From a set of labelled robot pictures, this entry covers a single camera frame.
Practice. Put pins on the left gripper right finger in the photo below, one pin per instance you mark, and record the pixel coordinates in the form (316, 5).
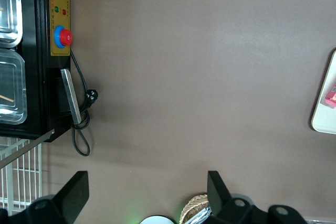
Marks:
(219, 197)

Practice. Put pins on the light wicker basket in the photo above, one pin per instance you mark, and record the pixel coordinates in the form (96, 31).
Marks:
(193, 203)

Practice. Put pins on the pink snack pack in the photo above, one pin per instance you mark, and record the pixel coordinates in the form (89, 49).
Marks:
(331, 96)

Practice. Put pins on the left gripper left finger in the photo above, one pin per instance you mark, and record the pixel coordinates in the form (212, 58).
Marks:
(71, 197)

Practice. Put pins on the beige plastic tray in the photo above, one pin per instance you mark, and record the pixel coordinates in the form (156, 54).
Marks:
(325, 119)

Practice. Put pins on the wooden stick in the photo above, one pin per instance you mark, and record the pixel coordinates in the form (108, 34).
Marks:
(6, 98)

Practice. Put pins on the long silver lever bar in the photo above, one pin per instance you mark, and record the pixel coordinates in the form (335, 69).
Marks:
(26, 148)

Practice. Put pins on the steel tray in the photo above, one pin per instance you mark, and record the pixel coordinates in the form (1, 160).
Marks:
(18, 90)
(14, 11)

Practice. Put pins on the black machine with yellow panel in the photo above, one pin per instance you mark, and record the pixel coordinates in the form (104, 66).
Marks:
(34, 51)

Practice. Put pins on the short silver metal bar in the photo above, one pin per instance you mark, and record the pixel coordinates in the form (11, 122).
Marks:
(70, 95)

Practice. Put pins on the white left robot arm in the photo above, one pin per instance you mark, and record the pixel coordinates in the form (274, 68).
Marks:
(157, 221)

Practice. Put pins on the red emergency stop button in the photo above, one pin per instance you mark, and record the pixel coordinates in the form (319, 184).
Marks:
(65, 37)

